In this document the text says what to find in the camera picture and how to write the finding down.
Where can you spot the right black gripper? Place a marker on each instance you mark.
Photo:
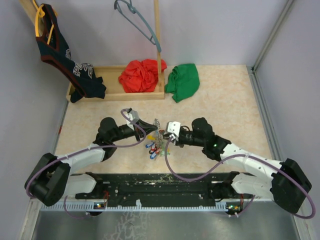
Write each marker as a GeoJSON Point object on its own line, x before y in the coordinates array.
{"type": "Point", "coordinates": [179, 142]}

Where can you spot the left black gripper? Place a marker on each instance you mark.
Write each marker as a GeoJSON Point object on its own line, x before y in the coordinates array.
{"type": "Point", "coordinates": [144, 127]}

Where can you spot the bunch of coloured keys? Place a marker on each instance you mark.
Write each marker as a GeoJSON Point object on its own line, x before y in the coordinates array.
{"type": "Point", "coordinates": [155, 146]}

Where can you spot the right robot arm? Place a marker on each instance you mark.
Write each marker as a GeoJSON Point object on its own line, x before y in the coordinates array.
{"type": "Point", "coordinates": [284, 182]}

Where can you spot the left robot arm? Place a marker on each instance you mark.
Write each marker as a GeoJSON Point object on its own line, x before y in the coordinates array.
{"type": "Point", "coordinates": [55, 177]}

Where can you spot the red crumpled cloth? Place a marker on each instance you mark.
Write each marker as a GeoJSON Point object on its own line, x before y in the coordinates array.
{"type": "Point", "coordinates": [140, 76]}

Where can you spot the green crumpled cloth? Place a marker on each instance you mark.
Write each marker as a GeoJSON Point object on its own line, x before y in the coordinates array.
{"type": "Point", "coordinates": [183, 82]}

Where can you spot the wooden tray rack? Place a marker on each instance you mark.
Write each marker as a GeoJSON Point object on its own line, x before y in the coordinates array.
{"type": "Point", "coordinates": [110, 74]}

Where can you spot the navy blue tank top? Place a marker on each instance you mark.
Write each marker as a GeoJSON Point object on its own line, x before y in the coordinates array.
{"type": "Point", "coordinates": [54, 50]}

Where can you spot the yellow clothes hanger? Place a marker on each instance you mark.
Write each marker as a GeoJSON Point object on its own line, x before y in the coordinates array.
{"type": "Point", "coordinates": [40, 14]}

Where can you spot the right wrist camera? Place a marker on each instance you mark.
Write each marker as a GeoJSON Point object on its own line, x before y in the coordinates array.
{"type": "Point", "coordinates": [173, 129]}

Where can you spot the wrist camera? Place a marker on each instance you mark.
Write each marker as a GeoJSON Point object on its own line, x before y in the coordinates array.
{"type": "Point", "coordinates": [132, 116]}
{"type": "Point", "coordinates": [173, 129]}

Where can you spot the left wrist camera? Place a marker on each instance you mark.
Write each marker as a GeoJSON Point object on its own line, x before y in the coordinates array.
{"type": "Point", "coordinates": [132, 116]}

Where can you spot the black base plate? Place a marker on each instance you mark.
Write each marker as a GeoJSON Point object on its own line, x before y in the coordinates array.
{"type": "Point", "coordinates": [160, 190]}

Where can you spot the grey cable duct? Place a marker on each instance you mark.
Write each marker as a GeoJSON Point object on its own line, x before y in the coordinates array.
{"type": "Point", "coordinates": [101, 206]}

